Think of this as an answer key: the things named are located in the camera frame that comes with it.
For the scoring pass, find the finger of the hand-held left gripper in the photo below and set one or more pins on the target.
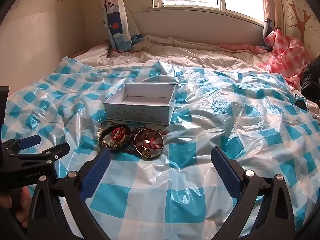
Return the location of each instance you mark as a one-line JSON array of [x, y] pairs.
[[30, 140], [50, 155]]

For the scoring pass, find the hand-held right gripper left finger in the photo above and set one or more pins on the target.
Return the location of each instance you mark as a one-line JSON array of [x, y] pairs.
[[96, 172]]

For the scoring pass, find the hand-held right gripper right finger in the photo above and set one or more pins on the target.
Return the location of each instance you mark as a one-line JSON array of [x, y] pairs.
[[226, 173]]

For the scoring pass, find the silver engraved bangle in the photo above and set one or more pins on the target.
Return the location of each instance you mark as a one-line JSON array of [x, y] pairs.
[[150, 156]]

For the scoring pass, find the light blue jewelry box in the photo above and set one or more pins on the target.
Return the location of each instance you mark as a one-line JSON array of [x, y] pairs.
[[135, 113]]

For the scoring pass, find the person's left hand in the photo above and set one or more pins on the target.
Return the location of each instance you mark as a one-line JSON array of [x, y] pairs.
[[23, 200]]

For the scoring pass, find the blue checkered plastic sheet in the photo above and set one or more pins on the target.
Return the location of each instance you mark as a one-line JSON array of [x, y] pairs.
[[175, 155]]

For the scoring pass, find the black plastic bag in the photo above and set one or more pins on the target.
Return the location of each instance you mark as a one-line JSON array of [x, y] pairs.
[[312, 77]]

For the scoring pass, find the pink checkered plastic sheet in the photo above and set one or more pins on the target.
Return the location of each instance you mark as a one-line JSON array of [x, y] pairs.
[[285, 52]]

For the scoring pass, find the blue printed curtain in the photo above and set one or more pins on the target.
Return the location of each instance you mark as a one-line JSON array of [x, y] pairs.
[[117, 30]]

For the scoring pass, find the cream bed headboard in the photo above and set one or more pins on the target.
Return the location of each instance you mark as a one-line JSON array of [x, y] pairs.
[[200, 27]]

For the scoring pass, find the pink printed curtain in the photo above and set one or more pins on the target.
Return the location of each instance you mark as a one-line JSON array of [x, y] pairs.
[[268, 10]]

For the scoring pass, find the brown tree wall sticker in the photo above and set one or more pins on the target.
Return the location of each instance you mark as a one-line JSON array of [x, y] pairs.
[[301, 22]]

